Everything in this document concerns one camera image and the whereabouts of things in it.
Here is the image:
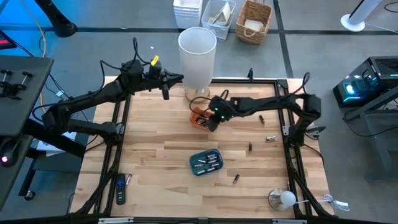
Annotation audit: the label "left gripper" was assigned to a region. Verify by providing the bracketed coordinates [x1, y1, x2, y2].
[142, 63, 185, 101]

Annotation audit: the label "orange plastic bin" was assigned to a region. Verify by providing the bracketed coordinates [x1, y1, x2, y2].
[189, 106, 216, 131]

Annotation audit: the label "teal plastic bin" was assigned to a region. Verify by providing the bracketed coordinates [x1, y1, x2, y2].
[188, 148, 224, 177]

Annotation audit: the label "black arm base plug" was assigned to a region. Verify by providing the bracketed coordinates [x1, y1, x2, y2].
[306, 125, 327, 138]

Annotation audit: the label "table lamp white shade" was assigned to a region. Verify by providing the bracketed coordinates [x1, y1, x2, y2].
[177, 27, 218, 105]

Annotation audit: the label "clear plastic bin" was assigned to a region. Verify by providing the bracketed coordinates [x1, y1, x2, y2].
[200, 0, 238, 42]

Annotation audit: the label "stacked white bins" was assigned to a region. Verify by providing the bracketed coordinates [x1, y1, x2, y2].
[172, 0, 203, 30]

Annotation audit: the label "beige pieces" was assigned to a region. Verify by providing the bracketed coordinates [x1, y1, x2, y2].
[207, 1, 233, 27]

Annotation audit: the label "wicker basket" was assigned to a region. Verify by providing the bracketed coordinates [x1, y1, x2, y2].
[234, 0, 274, 45]

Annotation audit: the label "white item in basket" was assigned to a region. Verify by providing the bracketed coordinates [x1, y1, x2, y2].
[243, 19, 266, 32]

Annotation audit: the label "silver dome lamp white bulb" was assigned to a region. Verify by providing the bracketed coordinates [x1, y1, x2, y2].
[267, 188, 297, 212]

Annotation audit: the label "black remote control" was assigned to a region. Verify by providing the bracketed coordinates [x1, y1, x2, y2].
[115, 173, 127, 206]

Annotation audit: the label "black curved stand leg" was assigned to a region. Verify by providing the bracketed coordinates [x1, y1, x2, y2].
[33, 0, 78, 39]

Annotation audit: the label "white paper manual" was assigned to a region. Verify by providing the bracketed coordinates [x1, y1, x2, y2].
[36, 132, 78, 157]

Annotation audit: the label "white power plug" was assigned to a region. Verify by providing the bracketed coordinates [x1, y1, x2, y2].
[332, 200, 351, 212]

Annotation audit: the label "black desk panel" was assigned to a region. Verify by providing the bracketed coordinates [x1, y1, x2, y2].
[0, 55, 55, 138]

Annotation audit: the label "computer tower with lights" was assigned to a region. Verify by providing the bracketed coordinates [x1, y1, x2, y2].
[331, 55, 398, 109]

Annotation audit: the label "black clamp with knobs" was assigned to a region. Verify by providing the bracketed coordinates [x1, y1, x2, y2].
[0, 68, 34, 101]

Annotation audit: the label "black equipment stand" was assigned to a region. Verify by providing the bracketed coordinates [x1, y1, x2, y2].
[343, 86, 398, 182]

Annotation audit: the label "tower fan white base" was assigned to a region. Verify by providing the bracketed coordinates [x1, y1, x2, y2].
[340, 0, 382, 32]

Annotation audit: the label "red lit screen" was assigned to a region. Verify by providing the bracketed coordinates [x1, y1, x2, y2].
[0, 30, 17, 50]

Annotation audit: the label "black device with indicator light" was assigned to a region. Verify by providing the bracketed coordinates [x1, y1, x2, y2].
[0, 135, 34, 169]

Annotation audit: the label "black aluminium frame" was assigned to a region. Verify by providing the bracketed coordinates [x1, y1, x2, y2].
[70, 77, 335, 220]

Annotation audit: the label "white lamp cable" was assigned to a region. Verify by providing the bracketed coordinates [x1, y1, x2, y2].
[294, 194, 335, 207]

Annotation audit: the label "silver metal bracket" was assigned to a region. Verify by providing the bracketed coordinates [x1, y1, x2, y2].
[98, 217, 135, 224]
[272, 218, 308, 224]

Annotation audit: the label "black desk leg frame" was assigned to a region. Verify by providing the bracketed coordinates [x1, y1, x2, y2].
[0, 118, 87, 215]

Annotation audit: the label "yellow cable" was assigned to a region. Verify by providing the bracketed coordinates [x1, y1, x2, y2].
[18, 0, 54, 119]

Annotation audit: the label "white fan cable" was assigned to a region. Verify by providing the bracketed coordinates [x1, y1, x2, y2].
[362, 22, 398, 34]

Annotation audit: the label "black floor cable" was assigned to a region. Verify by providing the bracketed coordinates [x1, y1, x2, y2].
[383, 1, 398, 14]

